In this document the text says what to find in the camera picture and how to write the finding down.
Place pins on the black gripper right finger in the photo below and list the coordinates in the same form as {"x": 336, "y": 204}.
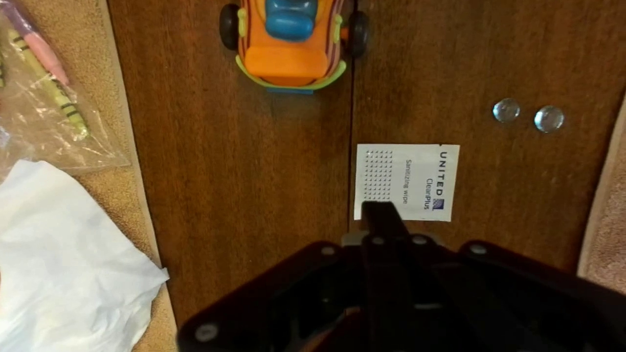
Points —
{"x": 471, "y": 294}

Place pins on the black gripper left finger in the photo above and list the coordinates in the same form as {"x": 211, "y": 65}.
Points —
{"x": 314, "y": 300}

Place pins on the orange toy car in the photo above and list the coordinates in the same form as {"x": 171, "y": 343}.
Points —
{"x": 291, "y": 46}

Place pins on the white paper card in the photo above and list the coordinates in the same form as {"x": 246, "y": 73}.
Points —
{"x": 408, "y": 183}

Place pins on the large orange towel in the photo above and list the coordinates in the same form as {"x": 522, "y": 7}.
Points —
{"x": 608, "y": 216}

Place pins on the small orange towel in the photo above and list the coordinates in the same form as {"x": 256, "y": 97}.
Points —
{"x": 140, "y": 216}

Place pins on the crumpled white cloth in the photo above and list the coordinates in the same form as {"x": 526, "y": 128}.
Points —
{"x": 66, "y": 261}

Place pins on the clear plastic bag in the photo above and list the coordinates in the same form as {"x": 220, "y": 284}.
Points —
{"x": 99, "y": 124}

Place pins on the yellow green crayon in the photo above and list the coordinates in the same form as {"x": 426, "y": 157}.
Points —
{"x": 62, "y": 104}

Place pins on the pink crayon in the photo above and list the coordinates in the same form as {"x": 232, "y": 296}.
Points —
{"x": 42, "y": 50}

